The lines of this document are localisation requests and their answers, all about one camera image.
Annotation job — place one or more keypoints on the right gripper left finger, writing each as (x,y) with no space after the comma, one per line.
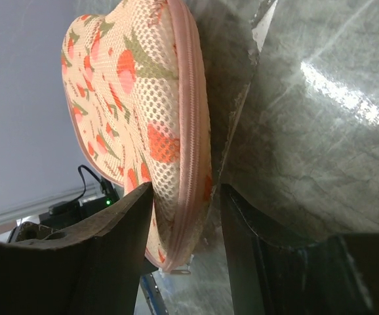
(92,267)

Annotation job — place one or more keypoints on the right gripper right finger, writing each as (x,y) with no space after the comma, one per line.
(273,270)

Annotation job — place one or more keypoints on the pink mesh laundry bag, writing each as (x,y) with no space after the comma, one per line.
(135,85)

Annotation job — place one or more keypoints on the black base beam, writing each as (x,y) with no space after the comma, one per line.
(153,295)

